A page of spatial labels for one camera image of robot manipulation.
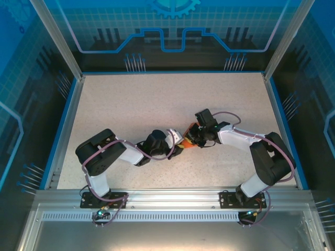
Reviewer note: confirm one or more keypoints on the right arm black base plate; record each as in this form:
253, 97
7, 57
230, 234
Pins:
227, 200

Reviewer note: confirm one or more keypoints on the aluminium mounting rail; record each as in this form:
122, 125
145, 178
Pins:
172, 196

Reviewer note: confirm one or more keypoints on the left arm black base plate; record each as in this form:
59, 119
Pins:
89, 202

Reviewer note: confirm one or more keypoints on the blue gear printed panel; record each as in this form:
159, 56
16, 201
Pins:
172, 26

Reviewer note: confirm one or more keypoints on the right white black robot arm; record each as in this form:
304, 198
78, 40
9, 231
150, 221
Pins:
272, 159

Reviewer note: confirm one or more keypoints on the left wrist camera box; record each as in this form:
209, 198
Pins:
176, 136

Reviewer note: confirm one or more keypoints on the aluminium side rail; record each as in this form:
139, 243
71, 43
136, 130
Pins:
274, 104
73, 104

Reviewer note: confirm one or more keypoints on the metal tray plate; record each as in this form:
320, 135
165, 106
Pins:
167, 235

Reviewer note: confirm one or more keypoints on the blue grid printed panel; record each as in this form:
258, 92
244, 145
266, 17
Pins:
15, 78
319, 78

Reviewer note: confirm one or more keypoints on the aluminium frame post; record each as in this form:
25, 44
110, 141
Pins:
285, 44
60, 44

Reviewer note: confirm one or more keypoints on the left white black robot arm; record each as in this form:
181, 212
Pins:
102, 154

